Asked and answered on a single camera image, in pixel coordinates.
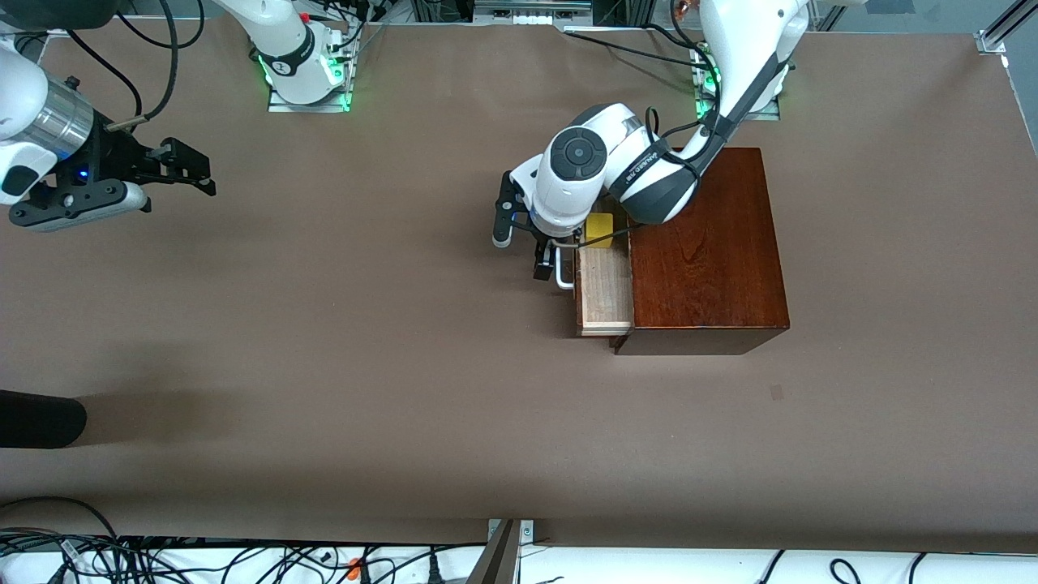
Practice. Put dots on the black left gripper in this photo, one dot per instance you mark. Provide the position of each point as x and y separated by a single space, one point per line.
542 258

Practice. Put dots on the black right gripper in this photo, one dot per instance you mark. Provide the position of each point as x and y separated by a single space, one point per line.
116 156

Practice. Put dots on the yellow cube block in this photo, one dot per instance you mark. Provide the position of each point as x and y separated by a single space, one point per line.
598 223

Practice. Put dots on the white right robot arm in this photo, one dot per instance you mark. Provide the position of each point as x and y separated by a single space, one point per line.
24 89

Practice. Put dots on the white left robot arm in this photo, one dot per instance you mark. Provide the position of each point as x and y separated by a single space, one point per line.
559 203

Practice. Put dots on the dark wooden drawer cabinet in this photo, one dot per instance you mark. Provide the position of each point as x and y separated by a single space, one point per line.
714 259

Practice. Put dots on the table cover sheet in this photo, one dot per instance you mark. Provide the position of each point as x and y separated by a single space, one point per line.
446 405

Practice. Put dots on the grey power strip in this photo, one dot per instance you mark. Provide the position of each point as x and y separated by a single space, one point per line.
535 15

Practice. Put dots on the black cylindrical object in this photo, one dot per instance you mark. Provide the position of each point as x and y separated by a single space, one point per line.
40 418

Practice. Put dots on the dark diagonal bar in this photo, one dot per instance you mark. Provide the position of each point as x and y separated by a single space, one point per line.
499 560

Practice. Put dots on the aluminium profile bar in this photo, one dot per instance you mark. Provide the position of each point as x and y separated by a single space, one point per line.
991 40

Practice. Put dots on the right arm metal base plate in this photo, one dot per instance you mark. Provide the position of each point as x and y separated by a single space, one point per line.
284 105

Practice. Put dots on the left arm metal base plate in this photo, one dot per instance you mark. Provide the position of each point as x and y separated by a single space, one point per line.
770 115

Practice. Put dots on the silver metal bracket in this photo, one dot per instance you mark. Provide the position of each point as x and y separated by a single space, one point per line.
527 531

